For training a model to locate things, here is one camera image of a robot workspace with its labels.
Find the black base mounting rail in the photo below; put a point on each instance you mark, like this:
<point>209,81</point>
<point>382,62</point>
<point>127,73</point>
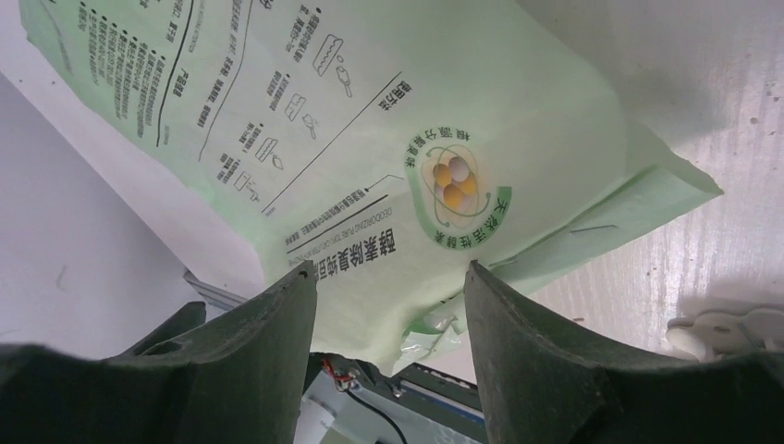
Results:
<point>349,401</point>

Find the green cat litter bag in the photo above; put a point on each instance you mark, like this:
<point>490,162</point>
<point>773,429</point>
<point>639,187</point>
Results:
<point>390,143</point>

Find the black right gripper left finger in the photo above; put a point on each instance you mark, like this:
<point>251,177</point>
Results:
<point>237,378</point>

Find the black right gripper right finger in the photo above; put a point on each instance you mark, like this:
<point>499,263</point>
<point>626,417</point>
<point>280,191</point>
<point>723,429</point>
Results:
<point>544,379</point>

